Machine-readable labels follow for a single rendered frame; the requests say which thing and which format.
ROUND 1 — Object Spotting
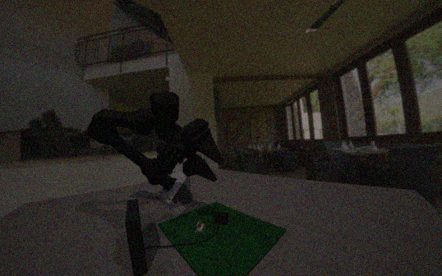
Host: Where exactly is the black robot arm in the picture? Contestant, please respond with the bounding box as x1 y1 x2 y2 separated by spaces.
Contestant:
88 92 184 191

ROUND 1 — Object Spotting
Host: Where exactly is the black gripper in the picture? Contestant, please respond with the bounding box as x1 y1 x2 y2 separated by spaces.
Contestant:
166 118 224 182

